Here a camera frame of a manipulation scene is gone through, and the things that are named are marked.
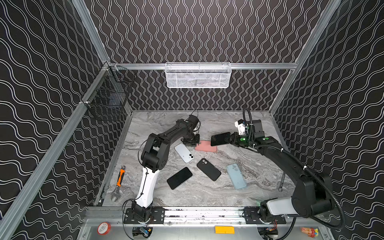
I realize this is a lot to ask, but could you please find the white phone face down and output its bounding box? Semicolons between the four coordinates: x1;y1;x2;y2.
174;143;195;164

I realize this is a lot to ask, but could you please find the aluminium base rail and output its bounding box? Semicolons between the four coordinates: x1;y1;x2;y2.
85;206;326;226

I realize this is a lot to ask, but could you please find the pink phone case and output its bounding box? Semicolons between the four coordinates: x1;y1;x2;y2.
195;141;218;153

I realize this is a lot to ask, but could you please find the black wire basket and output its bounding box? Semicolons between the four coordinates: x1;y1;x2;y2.
85;65;137;122

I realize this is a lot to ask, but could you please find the yellow block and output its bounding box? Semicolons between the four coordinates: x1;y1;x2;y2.
215;226;235;235

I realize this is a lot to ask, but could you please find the black phone purple edge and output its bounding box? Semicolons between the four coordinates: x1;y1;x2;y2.
211;132;231;147

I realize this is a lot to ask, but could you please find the light blue phone case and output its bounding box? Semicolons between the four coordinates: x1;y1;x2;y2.
226;164;247;190

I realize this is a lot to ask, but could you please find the silver spanner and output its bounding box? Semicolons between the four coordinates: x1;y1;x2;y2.
278;174;286;192

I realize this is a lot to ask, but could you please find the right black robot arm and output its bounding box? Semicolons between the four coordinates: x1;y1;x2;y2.
226;119;346;230

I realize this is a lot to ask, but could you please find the black phone screen up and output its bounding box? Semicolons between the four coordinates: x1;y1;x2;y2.
167;167;193;190

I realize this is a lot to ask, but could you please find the black phone case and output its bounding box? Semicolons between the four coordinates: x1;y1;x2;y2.
197;158;222;182

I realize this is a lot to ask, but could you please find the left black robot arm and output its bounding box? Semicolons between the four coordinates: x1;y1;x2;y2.
131;114;200;223

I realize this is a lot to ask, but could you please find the white wire mesh basket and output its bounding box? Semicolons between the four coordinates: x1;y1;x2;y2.
165;62;232;89

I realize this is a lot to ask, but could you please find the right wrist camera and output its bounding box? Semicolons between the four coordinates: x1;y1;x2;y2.
235;119;248;136

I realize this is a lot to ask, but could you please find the red yellow toy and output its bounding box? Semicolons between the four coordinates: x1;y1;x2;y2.
301;228;319;238

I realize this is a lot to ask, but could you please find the red tape roll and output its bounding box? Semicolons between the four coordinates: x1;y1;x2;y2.
97;222;112;236

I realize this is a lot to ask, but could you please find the orange adjustable wrench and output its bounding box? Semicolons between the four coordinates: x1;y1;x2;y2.
111;165;126;202

